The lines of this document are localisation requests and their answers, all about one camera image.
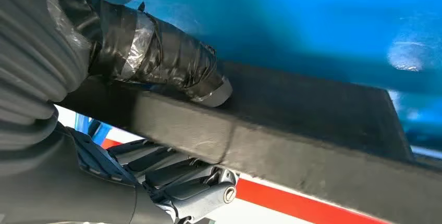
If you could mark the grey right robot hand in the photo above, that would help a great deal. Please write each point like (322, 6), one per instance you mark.
(165, 56)

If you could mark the blue metal shelf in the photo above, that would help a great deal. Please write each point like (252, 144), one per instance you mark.
(276, 15)

